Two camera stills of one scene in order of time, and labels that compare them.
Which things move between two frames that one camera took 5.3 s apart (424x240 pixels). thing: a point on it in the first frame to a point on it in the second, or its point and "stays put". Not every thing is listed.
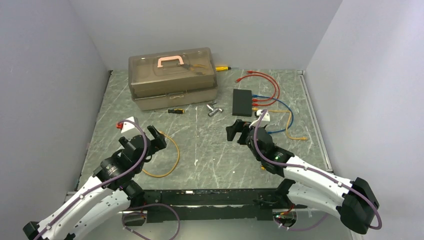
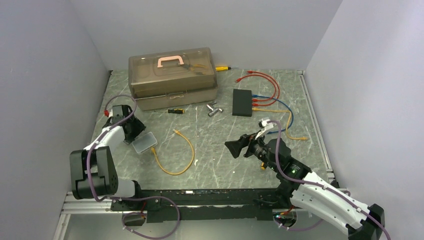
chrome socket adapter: [214, 111] stays put
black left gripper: [158, 143] to [139, 127]
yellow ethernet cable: [175, 166] to [177, 132]
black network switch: [242, 102] stays put
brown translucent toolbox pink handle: [173, 79] stays put
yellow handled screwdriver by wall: [220, 68] stays put
